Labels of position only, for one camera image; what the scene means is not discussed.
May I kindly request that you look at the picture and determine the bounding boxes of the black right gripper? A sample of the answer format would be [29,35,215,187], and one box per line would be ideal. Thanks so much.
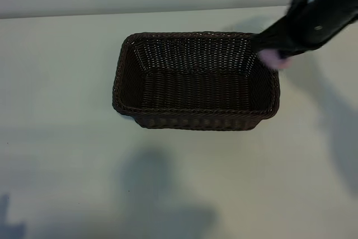
[250,0,358,60]

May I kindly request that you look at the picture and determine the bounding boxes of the pink peach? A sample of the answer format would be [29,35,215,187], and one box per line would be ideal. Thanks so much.
[258,48,293,69]

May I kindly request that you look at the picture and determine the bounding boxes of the dark brown woven basket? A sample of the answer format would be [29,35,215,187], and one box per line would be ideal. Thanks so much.
[111,30,280,132]

